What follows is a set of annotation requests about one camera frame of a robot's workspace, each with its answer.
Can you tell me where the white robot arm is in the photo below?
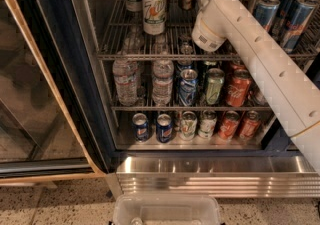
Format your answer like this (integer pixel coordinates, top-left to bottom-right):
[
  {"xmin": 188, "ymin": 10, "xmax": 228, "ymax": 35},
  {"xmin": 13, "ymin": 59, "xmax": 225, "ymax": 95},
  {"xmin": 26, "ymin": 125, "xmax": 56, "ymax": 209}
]
[{"xmin": 192, "ymin": 0, "xmax": 320, "ymax": 173}]

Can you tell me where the front redbull can left row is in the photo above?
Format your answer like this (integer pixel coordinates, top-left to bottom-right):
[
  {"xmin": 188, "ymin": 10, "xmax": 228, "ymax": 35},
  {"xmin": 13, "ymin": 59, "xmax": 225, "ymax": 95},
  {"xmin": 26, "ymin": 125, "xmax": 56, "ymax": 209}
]
[{"xmin": 253, "ymin": 0, "xmax": 280, "ymax": 31}]

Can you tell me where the right 7up can bottom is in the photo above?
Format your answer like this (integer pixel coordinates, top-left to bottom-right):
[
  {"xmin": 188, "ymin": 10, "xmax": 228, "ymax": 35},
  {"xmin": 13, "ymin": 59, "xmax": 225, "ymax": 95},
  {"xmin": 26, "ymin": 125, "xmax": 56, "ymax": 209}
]
[{"xmin": 198, "ymin": 110, "xmax": 217, "ymax": 139}]

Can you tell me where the left pepsi can bottom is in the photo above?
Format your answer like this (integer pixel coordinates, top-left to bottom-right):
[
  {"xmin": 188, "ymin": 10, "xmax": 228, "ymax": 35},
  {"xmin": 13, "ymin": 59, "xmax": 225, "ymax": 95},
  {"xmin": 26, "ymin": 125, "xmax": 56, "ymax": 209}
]
[{"xmin": 132, "ymin": 113, "xmax": 149, "ymax": 142}]

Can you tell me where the pepsi can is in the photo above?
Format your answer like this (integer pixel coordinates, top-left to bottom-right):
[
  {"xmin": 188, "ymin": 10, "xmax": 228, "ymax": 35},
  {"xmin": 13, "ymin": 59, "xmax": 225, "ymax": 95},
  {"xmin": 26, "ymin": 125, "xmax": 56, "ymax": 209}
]
[
  {"xmin": 132, "ymin": 113, "xmax": 149, "ymax": 142},
  {"xmin": 156, "ymin": 114, "xmax": 172, "ymax": 143}
]

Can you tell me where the left 7up can bottom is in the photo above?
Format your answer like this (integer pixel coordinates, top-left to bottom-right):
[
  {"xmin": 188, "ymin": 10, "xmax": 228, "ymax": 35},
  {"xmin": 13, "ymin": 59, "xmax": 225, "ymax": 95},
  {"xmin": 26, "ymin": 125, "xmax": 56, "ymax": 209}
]
[{"xmin": 180, "ymin": 111, "xmax": 197, "ymax": 140}]

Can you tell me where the left water bottle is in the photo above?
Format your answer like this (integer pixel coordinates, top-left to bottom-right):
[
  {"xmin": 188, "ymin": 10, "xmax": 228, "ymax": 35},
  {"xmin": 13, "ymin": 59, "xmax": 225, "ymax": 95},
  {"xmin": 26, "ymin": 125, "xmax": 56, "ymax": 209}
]
[{"xmin": 112, "ymin": 59, "xmax": 138, "ymax": 106}]

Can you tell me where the coke can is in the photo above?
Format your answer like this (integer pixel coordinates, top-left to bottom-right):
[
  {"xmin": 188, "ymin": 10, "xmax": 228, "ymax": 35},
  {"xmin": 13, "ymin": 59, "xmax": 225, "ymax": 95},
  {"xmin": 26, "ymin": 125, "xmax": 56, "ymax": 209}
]
[
  {"xmin": 218, "ymin": 111, "xmax": 240, "ymax": 140},
  {"xmin": 238, "ymin": 111, "xmax": 261, "ymax": 139}
]

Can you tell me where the blue pepsi can middle shelf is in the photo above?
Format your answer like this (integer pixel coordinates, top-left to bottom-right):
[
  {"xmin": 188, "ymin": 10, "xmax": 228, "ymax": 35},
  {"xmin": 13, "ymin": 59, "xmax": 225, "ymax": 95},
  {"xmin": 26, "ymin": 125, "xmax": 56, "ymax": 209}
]
[{"xmin": 178, "ymin": 69, "xmax": 198, "ymax": 107}]

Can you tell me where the right water bottle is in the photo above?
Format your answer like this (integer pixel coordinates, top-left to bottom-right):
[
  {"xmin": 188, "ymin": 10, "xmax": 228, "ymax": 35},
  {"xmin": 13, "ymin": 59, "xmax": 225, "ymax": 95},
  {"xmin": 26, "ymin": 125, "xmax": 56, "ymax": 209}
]
[{"xmin": 152, "ymin": 59, "xmax": 174, "ymax": 106}]

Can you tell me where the steel fridge base grille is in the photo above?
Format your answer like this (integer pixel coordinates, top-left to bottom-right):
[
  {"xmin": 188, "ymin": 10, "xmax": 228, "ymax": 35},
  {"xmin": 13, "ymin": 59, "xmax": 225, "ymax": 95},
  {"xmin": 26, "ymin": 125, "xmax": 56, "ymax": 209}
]
[{"xmin": 106, "ymin": 157, "xmax": 320, "ymax": 198}]

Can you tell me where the red coca cola can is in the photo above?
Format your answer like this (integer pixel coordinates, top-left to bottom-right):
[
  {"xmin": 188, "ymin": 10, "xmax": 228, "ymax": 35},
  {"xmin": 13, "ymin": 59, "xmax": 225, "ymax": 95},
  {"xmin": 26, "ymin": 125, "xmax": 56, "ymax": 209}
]
[{"xmin": 225, "ymin": 69, "xmax": 252, "ymax": 107}]

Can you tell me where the front 7up tall can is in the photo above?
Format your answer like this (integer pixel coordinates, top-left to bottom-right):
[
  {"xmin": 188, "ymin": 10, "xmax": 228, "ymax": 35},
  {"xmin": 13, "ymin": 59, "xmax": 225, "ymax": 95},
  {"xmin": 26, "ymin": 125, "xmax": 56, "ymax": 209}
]
[{"xmin": 142, "ymin": 0, "xmax": 166, "ymax": 35}]

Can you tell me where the wire shelf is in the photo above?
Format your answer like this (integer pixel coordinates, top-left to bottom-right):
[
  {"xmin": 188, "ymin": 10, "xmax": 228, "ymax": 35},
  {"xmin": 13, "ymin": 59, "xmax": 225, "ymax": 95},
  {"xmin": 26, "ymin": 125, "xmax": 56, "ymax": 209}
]
[
  {"xmin": 111, "ymin": 90, "xmax": 271, "ymax": 112},
  {"xmin": 97, "ymin": 0, "xmax": 320, "ymax": 62}
]

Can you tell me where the water bottle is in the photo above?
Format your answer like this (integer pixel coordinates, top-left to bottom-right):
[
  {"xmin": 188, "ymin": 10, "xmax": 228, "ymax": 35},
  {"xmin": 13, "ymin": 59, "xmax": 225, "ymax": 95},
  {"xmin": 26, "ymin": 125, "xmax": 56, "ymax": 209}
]
[
  {"xmin": 152, "ymin": 59, "xmax": 174, "ymax": 106},
  {"xmin": 112, "ymin": 59, "xmax": 138, "ymax": 106}
]

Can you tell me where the right coke can bottom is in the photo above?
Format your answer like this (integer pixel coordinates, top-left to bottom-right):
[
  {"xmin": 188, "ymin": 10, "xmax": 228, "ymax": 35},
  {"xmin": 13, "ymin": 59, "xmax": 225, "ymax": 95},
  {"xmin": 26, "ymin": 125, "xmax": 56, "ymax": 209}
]
[{"xmin": 238, "ymin": 111, "xmax": 261, "ymax": 139}]

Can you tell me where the middle wire shelf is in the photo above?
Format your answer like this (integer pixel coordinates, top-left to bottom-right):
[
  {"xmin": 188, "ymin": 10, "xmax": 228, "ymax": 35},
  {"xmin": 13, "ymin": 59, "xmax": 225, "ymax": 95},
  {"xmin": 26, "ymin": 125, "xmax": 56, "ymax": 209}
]
[{"xmin": 111, "ymin": 90, "xmax": 271, "ymax": 112}]

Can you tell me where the top wire shelf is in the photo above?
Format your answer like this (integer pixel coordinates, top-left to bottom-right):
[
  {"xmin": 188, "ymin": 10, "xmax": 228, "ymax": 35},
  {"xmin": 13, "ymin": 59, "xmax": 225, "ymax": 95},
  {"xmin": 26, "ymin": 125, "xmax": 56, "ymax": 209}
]
[{"xmin": 97, "ymin": 0, "xmax": 320, "ymax": 62}]

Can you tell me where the glass fridge door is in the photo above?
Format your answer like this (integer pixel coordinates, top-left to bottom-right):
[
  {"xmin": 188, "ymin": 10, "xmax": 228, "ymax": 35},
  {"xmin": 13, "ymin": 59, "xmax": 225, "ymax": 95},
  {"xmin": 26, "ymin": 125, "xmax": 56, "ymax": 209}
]
[{"xmin": 0, "ymin": 0, "xmax": 112, "ymax": 185}]

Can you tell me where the left coke can bottom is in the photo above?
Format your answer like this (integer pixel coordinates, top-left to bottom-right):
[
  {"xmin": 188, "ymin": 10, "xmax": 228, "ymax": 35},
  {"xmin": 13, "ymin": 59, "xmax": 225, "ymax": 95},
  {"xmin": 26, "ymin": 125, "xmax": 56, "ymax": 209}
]
[{"xmin": 218, "ymin": 111, "xmax": 240, "ymax": 140}]

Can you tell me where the right pepsi can bottom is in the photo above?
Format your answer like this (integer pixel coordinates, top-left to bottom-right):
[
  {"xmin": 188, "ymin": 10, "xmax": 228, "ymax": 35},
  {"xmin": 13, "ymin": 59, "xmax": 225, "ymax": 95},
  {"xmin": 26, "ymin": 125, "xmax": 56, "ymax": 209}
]
[{"xmin": 156, "ymin": 114, "xmax": 172, "ymax": 143}]

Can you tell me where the green can middle shelf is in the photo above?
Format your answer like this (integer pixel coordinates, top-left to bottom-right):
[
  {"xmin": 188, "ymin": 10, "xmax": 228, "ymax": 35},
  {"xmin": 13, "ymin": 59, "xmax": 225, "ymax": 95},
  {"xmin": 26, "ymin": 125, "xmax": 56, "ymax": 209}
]
[{"xmin": 205, "ymin": 68, "xmax": 225, "ymax": 105}]

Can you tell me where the clear plastic bin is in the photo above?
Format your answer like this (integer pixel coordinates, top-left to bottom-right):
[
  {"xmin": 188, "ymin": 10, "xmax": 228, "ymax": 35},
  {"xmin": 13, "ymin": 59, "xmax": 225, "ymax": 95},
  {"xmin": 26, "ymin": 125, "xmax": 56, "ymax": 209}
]
[{"xmin": 112, "ymin": 193, "xmax": 221, "ymax": 225}]

